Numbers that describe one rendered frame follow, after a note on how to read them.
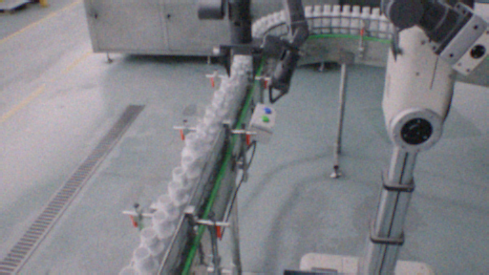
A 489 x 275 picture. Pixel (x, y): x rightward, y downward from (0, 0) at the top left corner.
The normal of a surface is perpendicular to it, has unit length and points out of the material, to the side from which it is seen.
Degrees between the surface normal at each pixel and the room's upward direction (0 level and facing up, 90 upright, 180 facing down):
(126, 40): 89
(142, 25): 90
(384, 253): 90
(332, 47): 90
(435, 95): 101
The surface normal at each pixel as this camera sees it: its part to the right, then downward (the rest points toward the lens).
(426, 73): -0.18, 0.53
